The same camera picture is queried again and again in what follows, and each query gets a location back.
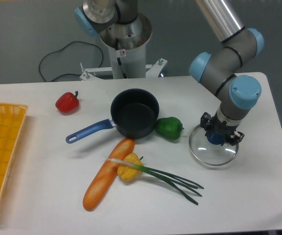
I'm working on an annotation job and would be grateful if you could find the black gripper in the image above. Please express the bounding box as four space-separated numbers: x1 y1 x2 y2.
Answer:
200 112 244 146

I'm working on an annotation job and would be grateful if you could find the glass lid blue knob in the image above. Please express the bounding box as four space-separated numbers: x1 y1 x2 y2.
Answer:
188 126 239 167

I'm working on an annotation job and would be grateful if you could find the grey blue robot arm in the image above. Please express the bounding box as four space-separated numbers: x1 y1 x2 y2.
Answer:
74 0 264 145

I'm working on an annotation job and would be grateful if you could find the green bell pepper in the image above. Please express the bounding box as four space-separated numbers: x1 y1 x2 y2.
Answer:
155 117 184 141

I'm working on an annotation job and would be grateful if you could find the green spring onion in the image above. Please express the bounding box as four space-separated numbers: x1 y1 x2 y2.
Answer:
107 158 204 205

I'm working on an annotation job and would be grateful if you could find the yellow bell pepper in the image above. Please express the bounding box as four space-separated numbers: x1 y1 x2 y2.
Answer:
117 153 143 182

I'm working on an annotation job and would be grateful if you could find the orange baguette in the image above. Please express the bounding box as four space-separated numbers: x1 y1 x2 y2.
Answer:
82 139 135 212

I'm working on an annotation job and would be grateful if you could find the red bell pepper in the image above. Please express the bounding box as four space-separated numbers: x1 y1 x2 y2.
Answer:
55 91 80 114

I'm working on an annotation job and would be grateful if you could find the black saucepan blue handle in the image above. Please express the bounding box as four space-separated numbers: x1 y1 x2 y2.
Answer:
65 88 160 144

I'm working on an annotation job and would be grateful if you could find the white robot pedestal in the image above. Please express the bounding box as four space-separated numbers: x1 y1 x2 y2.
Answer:
79 12 168 81

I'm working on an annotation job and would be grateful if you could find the black cable on pedestal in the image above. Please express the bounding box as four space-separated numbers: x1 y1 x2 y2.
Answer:
115 38 128 79

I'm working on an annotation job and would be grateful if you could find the black floor cable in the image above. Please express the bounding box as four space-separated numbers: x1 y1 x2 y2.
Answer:
38 40 104 82

